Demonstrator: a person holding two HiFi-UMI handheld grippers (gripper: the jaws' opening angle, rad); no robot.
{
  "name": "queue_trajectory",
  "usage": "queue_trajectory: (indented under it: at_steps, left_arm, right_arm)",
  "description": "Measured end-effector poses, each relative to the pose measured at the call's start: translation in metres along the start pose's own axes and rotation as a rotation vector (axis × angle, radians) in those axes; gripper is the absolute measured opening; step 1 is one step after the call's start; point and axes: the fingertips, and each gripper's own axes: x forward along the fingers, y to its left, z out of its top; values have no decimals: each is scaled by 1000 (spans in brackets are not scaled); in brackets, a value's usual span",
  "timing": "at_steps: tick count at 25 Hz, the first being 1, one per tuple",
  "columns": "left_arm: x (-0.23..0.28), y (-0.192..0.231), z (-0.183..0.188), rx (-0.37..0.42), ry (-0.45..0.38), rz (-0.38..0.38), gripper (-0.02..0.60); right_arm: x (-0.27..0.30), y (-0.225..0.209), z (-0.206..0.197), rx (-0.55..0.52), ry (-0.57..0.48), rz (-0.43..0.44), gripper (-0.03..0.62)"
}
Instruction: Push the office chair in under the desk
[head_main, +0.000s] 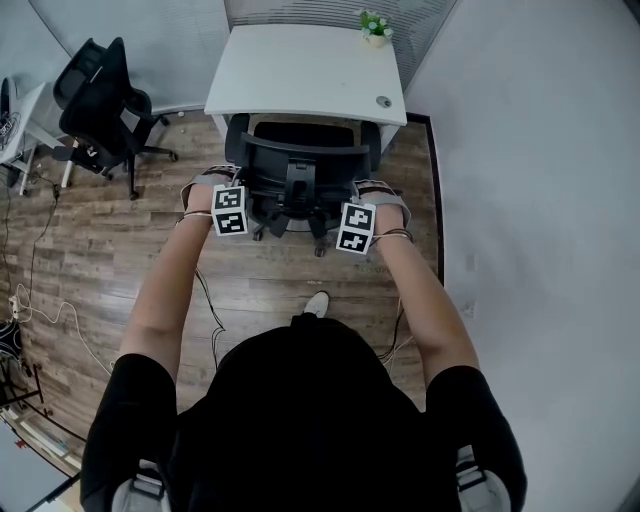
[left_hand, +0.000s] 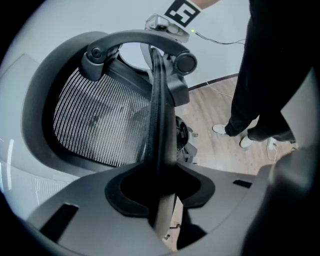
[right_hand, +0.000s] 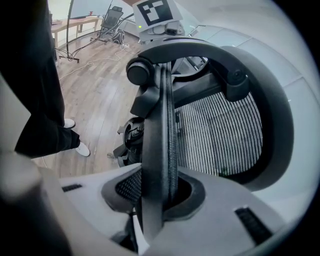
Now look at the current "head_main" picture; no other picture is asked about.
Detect black round object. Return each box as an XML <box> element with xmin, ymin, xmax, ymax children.
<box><xmin>0</xmin><ymin>319</ymin><xmax>24</xmax><ymax>364</ymax></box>

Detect thin black floor cable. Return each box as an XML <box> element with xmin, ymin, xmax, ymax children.
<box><xmin>0</xmin><ymin>171</ymin><xmax>62</xmax><ymax>302</ymax></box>

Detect person's black clothing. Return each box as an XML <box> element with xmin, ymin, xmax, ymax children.
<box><xmin>79</xmin><ymin>312</ymin><xmax>529</xmax><ymax>512</ymax></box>

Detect person's right forearm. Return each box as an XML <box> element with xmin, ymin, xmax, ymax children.
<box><xmin>371</xmin><ymin>206</ymin><xmax>482</xmax><ymax>397</ymax></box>

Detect white side table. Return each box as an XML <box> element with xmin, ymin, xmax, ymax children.
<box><xmin>0</xmin><ymin>74</ymin><xmax>77</xmax><ymax>197</ymax></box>

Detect white desk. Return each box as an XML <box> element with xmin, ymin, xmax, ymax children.
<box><xmin>203</xmin><ymin>23</ymin><xmax>409</xmax><ymax>167</ymax></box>

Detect person's right white shoe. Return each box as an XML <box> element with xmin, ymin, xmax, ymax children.
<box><xmin>302</xmin><ymin>290</ymin><xmax>331</xmax><ymax>319</ymax></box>

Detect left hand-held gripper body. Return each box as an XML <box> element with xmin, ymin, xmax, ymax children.
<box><xmin>180</xmin><ymin>164</ymin><xmax>250</xmax><ymax>238</ymax></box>

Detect black mesh swivel chair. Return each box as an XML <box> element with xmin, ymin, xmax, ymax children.
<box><xmin>51</xmin><ymin>36</ymin><xmax>180</xmax><ymax>202</ymax></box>

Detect grey shoulder strap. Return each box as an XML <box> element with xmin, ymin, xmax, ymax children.
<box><xmin>111</xmin><ymin>458</ymin><xmax>174</xmax><ymax>512</ymax></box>
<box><xmin>455</xmin><ymin>443</ymin><xmax>512</xmax><ymax>512</ymax></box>

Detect person's left forearm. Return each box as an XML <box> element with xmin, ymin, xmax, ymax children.
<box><xmin>118</xmin><ymin>191</ymin><xmax>217</xmax><ymax>382</ymax></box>

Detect white floor cable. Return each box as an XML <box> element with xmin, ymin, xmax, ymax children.
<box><xmin>11</xmin><ymin>283</ymin><xmax>117</xmax><ymax>377</ymax></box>

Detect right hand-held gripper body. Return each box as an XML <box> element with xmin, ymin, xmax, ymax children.
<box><xmin>334</xmin><ymin>178</ymin><xmax>413</xmax><ymax>256</ymax></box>

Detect black metal stand frame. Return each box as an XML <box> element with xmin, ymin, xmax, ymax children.
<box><xmin>0</xmin><ymin>361</ymin><xmax>89</xmax><ymax>444</ymax></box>

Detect black office chair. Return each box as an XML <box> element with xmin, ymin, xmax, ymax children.
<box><xmin>223</xmin><ymin>113</ymin><xmax>384</xmax><ymax>258</ymax></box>

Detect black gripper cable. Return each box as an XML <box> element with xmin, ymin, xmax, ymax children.
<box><xmin>191</xmin><ymin>266</ymin><xmax>227</xmax><ymax>372</ymax></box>
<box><xmin>374</xmin><ymin>296</ymin><xmax>417</xmax><ymax>374</ymax></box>

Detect small potted plant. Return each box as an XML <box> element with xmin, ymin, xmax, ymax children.
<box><xmin>358</xmin><ymin>9</ymin><xmax>395</xmax><ymax>50</ymax></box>

